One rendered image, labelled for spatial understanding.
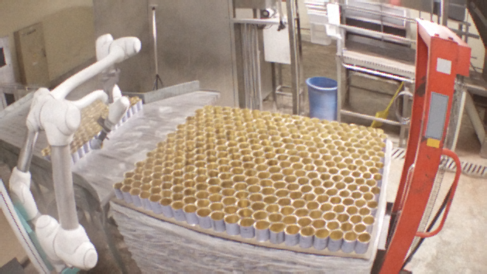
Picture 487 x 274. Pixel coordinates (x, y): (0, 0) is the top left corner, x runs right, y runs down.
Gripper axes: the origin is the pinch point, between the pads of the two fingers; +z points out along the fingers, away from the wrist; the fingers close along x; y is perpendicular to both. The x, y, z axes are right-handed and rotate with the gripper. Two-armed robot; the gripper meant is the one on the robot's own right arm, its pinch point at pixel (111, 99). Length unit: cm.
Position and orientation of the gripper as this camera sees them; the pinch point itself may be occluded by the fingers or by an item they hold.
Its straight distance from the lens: 193.3
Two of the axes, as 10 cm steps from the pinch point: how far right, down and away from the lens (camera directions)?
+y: -8.9, -1.5, 4.3
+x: -4.5, 4.6, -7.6
